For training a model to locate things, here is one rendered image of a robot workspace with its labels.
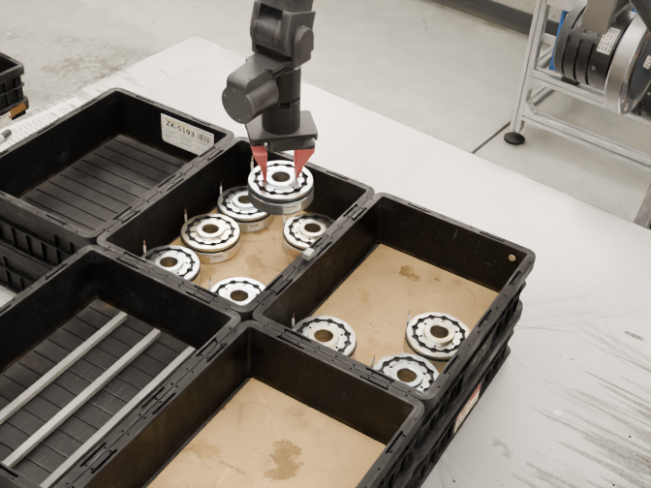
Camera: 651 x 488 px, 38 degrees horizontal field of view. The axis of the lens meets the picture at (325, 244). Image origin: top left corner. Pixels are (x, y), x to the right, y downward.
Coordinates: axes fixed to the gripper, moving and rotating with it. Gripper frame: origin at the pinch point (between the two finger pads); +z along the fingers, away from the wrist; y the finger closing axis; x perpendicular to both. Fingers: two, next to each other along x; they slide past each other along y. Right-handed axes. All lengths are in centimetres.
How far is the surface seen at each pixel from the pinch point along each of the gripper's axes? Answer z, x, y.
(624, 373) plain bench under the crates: 35, -21, 58
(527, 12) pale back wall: 108, 243, 160
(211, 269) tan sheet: 21.0, 3.0, -11.2
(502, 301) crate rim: 11.5, -22.7, 30.1
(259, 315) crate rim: 10.4, -19.8, -6.9
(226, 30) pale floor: 114, 258, 26
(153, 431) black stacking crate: 11.4, -37.2, -23.9
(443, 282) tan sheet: 21.9, -6.4, 27.3
